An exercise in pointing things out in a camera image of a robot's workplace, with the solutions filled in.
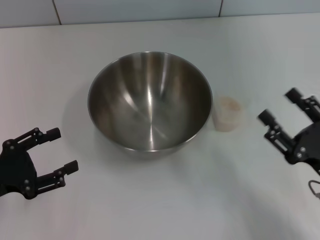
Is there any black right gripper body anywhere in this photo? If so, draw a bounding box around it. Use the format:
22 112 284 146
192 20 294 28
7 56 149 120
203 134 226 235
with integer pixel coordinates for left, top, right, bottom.
287 119 320 176

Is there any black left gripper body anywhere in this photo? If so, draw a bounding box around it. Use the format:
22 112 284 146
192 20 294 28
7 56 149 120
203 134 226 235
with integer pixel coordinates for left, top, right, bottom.
0 139 39 201

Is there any large stainless steel bowl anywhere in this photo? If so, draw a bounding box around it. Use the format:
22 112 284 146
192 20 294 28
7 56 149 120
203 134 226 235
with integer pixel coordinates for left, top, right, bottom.
87 50 214 161

